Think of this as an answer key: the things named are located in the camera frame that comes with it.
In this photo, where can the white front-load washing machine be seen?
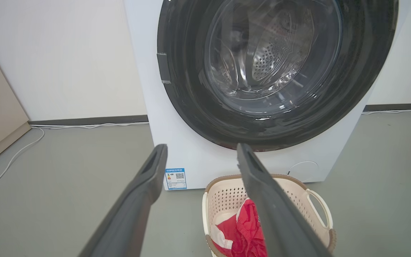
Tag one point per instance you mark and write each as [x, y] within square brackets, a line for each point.
[198, 160]

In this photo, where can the round black washer door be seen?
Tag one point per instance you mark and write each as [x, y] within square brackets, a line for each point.
[184, 89]

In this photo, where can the round white filter cover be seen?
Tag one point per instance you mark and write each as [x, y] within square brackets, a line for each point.
[303, 173]

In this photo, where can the cream perforated laundry basket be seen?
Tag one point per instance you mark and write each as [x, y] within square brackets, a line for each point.
[227, 194]

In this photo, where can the steel washing machine drum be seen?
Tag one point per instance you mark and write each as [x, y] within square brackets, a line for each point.
[269, 53]

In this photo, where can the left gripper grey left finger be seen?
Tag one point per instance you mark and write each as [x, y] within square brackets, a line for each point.
[130, 214]

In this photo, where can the black wall baseboard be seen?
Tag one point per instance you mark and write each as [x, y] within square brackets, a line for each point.
[398, 106]
[84, 120]

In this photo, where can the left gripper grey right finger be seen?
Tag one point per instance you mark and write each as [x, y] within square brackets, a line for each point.
[280, 221]

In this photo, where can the blue energy label sticker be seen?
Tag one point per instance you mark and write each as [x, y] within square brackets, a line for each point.
[176, 178]

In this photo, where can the red and white garment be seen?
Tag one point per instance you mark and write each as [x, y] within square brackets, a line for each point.
[243, 230]

